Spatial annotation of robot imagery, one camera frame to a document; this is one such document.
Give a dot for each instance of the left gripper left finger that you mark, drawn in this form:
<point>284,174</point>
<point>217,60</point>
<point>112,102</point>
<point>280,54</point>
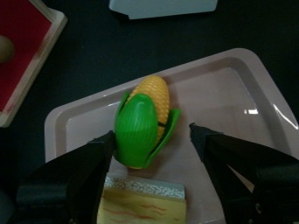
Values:
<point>65,186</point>

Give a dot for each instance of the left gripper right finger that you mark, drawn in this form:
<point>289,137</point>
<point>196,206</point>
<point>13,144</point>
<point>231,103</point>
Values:
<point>252,180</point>

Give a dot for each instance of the toy corn with green husk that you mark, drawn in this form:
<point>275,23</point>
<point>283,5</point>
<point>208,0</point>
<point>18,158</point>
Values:
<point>136,131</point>

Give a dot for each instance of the speckled toy food box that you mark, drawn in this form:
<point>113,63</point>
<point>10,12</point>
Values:
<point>140,207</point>

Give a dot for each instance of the pale pink plastic tray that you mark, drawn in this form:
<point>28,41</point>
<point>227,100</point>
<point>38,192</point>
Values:
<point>217,96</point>

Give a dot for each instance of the red and white box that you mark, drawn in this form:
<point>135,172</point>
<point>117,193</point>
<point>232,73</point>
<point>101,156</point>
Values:
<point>22,35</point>

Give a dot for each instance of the white toy knife block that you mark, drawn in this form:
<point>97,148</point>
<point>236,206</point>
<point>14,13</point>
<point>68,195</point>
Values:
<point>163,7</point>

